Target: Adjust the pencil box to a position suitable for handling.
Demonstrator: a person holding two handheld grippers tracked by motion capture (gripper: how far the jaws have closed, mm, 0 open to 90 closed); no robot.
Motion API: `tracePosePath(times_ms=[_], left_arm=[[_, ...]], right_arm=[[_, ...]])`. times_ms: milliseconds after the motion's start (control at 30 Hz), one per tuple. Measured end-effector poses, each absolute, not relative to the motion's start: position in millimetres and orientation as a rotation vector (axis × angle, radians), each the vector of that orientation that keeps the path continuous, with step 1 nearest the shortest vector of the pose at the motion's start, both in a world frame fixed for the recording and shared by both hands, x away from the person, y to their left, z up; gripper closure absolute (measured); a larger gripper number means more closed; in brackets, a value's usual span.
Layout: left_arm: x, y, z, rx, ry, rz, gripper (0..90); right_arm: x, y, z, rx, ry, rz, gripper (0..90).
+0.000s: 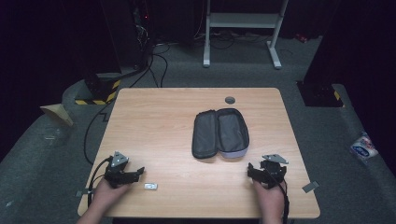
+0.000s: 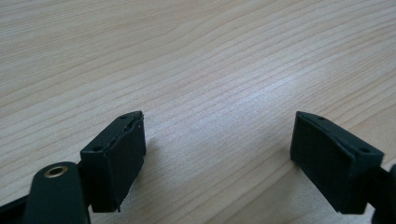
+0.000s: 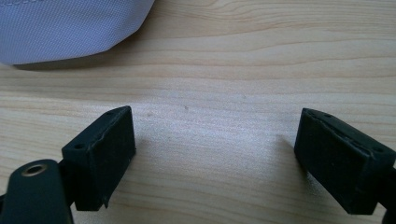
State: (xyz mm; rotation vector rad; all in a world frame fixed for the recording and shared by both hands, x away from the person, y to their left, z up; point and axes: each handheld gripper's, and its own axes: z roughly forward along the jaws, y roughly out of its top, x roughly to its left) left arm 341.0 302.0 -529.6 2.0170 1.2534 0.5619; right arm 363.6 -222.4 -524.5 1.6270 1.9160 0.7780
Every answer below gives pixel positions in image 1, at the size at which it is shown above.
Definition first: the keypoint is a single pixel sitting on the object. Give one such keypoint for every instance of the person's right hand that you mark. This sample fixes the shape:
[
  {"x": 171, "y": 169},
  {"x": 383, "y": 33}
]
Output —
[{"x": 269, "y": 199}]

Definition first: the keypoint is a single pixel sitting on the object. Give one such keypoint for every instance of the small red object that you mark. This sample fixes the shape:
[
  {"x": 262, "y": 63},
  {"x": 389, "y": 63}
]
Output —
[{"x": 301, "y": 38}]

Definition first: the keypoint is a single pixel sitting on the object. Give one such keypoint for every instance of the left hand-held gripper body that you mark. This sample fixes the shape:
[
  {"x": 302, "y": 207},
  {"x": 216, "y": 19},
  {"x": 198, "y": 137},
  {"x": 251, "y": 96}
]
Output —
[{"x": 116, "y": 174}]

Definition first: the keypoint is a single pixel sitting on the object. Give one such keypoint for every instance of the person's left hand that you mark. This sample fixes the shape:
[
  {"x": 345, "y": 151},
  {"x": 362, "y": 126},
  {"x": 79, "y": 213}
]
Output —
[{"x": 107, "y": 194}]

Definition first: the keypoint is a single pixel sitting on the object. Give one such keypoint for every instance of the grey tape strip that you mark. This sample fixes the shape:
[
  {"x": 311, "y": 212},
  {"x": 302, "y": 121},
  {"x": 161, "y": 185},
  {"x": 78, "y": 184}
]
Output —
[
  {"x": 310, "y": 186},
  {"x": 82, "y": 193}
]

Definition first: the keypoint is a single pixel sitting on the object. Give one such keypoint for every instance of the grey round table grommet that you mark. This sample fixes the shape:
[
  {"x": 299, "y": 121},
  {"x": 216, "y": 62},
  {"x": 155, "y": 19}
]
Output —
[{"x": 229, "y": 100}]

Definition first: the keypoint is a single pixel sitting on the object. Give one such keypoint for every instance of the black pencil case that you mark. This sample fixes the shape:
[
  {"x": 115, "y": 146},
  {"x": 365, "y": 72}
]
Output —
[{"x": 219, "y": 133}]

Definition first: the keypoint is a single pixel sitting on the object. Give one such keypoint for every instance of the white blue plastic packet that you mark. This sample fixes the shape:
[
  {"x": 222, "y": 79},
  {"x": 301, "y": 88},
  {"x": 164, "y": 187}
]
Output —
[{"x": 363, "y": 147}]

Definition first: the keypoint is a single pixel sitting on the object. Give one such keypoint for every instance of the black yellow striped stand base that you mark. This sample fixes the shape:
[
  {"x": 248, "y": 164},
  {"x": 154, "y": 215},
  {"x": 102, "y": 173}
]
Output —
[{"x": 98, "y": 88}]

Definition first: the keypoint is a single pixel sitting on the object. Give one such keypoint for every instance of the small silver white eraser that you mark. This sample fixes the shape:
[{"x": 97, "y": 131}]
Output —
[{"x": 150, "y": 186}]

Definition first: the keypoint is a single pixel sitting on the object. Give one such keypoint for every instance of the beige cardboard wedge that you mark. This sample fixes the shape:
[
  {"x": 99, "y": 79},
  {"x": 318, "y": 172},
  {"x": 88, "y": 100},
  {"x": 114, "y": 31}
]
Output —
[{"x": 58, "y": 113}]

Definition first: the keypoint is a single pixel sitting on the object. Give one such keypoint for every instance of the black stand base yellow corner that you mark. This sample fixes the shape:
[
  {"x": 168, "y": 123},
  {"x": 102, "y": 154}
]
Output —
[{"x": 320, "y": 93}]

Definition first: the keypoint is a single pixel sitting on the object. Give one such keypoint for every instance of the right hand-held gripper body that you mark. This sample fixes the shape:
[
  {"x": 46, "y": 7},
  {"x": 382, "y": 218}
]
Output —
[{"x": 273, "y": 171}]

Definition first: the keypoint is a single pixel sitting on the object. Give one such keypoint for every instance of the white metal stand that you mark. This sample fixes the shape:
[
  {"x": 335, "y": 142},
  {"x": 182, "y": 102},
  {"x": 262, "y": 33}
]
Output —
[{"x": 243, "y": 20}]

